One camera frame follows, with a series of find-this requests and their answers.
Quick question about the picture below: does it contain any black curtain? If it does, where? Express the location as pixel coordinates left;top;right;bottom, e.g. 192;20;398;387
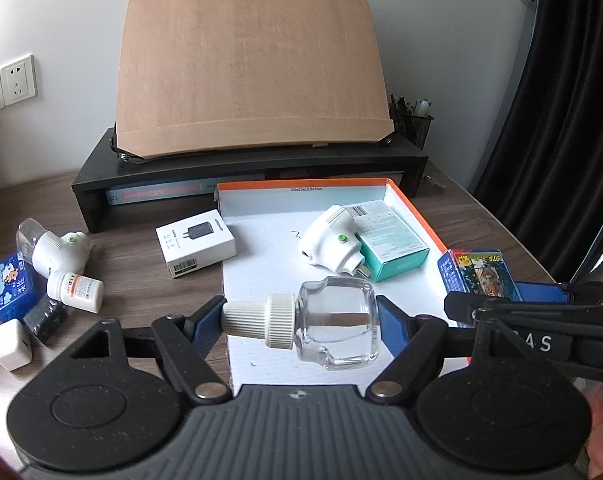
474;0;603;282

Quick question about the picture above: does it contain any book under riser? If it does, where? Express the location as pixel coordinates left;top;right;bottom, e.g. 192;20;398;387
105;180;263;207

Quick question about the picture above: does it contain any clear glass refill bottle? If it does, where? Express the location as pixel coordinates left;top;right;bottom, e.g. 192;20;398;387
221;276;381;370

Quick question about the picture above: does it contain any white charger retail box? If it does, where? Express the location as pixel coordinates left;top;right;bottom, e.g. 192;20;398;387
156;209;236;278

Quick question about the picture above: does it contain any wooden book stand board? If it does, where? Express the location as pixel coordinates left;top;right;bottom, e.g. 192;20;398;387
115;0;394;159

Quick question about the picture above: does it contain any black monitor riser shelf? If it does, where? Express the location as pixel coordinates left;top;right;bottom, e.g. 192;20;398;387
72;128;428;233

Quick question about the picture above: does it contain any black mesh pen holder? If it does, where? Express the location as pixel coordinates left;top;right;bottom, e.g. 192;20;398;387
388;94;434;150

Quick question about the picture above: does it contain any white plug-in diffuser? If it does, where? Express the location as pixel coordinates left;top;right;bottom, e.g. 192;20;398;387
300;205;371;278

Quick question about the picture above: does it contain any person right hand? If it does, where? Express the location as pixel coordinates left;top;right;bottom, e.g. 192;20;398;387
586;384;603;479

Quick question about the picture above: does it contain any orange white box lid tray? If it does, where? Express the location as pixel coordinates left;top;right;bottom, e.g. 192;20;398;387
215;176;471;397

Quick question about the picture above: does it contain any playing cards pack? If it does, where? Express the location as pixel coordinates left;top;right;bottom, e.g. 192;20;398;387
437;249;522;301

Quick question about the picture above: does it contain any white usb charger cube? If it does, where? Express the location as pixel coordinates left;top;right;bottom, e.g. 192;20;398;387
0;318;32;372

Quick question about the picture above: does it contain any teal white carton box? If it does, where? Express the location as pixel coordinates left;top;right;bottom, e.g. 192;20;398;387
346;200;429;282

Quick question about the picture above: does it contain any white pill bottle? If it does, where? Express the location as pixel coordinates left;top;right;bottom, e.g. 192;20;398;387
47;271;104;314

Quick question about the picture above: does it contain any blue tin box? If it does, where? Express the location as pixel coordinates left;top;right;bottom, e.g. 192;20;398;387
0;252;44;323

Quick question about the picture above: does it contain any white diffuser with bottle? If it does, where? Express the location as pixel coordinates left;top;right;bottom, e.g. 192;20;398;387
16;218;90;278

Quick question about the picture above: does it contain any small black shiny block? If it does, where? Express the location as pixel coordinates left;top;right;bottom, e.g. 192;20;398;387
23;296;68;344

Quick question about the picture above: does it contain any white wall socket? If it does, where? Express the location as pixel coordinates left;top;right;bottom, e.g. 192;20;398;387
0;54;37;106

